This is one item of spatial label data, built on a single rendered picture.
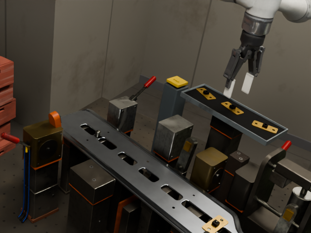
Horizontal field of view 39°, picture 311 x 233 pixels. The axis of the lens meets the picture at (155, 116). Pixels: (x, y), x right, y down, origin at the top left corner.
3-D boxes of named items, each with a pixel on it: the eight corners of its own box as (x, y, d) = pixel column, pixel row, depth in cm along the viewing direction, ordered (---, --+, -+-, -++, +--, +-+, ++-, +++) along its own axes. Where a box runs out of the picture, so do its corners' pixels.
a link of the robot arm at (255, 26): (239, 9, 137) (234, 27, 140) (260, 20, 131) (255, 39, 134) (258, 8, 143) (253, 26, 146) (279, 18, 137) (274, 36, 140)
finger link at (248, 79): (246, 72, 151) (247, 72, 152) (240, 90, 155) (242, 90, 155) (252, 76, 149) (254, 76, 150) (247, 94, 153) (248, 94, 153)
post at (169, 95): (145, 173, 190) (162, 82, 167) (157, 167, 195) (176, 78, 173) (157, 183, 185) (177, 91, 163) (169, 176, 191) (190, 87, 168)
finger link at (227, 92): (235, 79, 145) (234, 80, 144) (230, 98, 148) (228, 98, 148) (229, 76, 146) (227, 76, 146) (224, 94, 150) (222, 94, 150)
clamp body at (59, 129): (12, 214, 157) (13, 129, 139) (46, 199, 167) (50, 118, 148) (25, 228, 153) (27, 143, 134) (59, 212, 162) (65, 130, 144)
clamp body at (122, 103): (98, 176, 183) (108, 101, 165) (119, 167, 191) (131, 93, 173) (109, 186, 179) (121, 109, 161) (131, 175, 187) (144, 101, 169)
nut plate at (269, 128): (251, 125, 146) (251, 122, 146) (253, 120, 149) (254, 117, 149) (275, 134, 144) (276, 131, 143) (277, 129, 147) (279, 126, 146)
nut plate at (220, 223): (211, 235, 122) (212, 232, 121) (201, 227, 124) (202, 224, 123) (229, 223, 128) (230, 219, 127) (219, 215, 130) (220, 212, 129)
